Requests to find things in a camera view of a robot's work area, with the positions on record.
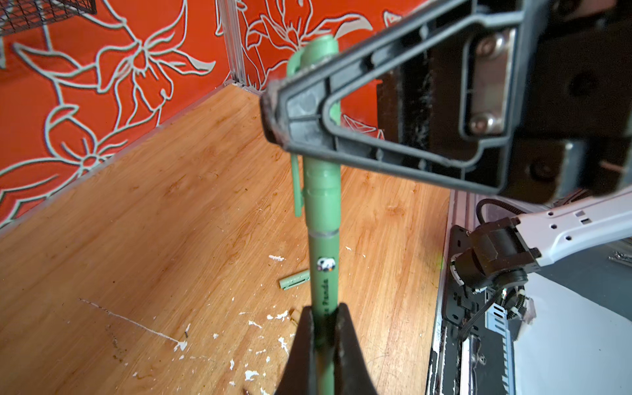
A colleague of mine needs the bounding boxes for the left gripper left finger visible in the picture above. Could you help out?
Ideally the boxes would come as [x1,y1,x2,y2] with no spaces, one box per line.
[275,306,316,395]

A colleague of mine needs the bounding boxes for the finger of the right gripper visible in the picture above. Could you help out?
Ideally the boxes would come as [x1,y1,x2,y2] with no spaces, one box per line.
[260,1,523,194]

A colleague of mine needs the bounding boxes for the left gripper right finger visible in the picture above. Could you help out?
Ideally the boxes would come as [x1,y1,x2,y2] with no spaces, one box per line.
[334,303,377,395]

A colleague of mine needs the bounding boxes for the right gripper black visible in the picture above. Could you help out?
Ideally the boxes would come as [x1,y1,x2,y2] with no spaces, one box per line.
[377,0,632,203]

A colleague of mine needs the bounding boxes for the dark green pen cap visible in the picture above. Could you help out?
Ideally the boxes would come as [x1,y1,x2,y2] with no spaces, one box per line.
[286,35,342,239]

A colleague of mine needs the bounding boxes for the dark green pen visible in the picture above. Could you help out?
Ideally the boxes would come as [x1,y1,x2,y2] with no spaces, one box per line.
[309,230,340,394]

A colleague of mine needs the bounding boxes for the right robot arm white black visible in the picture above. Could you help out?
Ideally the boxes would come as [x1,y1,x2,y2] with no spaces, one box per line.
[260,1,631,289]

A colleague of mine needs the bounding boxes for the light green pen cap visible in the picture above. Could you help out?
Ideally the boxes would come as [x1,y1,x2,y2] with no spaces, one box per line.
[279,270,310,291]

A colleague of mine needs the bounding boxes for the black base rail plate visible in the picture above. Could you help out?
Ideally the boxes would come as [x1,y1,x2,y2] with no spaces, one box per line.
[426,219,527,394]

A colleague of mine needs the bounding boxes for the black wire basket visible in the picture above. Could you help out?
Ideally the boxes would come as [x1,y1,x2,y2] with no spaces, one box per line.
[1,0,96,36]

